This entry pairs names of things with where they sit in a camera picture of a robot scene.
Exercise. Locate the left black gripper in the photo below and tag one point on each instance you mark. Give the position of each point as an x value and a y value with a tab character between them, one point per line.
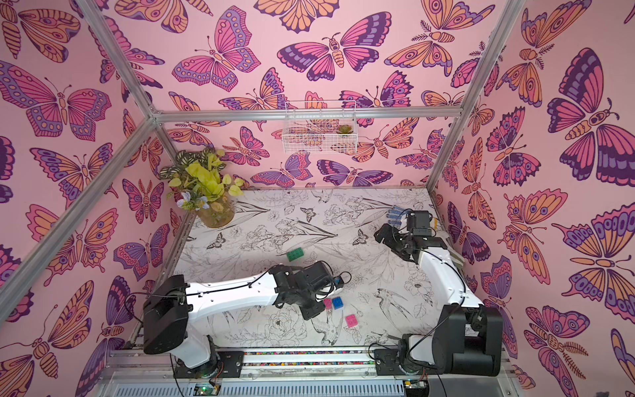
311	314

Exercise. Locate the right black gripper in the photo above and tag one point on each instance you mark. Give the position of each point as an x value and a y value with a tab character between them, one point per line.
397	240

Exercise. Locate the green lego brick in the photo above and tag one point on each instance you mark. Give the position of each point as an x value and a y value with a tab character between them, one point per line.
295	254

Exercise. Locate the blue lego brick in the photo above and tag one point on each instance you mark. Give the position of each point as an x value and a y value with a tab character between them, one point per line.
337	303

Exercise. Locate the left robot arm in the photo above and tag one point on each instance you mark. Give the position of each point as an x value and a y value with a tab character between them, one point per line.
172	314

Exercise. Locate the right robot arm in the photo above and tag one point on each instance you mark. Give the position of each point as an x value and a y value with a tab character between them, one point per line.
468	337

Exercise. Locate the blue work glove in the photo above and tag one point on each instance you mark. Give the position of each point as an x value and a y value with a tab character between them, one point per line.
396	216

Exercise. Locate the small succulent in basket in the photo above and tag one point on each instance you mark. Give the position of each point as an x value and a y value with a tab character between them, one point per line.
345	129

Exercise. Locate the potted green plant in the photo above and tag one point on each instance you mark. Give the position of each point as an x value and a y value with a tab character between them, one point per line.
201	186

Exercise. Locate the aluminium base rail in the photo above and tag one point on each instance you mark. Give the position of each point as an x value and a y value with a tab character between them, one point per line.
332	371

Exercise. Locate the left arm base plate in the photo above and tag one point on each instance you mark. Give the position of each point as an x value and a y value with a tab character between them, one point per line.
223	364

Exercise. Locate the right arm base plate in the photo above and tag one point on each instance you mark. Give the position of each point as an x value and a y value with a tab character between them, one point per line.
390	361

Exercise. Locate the white wire basket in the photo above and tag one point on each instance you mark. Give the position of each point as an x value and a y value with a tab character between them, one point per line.
311	126

